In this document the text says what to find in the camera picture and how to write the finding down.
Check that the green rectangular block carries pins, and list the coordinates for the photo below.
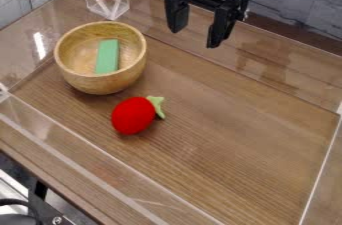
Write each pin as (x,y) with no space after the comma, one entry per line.
(107,58)

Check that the red plush strawberry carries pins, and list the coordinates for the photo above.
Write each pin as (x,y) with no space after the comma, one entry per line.
(133,114)

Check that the black table leg bracket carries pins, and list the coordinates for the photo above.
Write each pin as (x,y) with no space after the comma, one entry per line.
(22,206)

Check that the brown wooden bowl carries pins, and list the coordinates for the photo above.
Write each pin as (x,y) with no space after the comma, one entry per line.
(76,51)

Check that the clear acrylic tray wall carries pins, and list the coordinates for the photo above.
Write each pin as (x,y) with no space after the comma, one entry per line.
(113,193)

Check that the clear acrylic corner stand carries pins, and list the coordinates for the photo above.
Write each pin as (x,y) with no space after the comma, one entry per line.
(109,9)

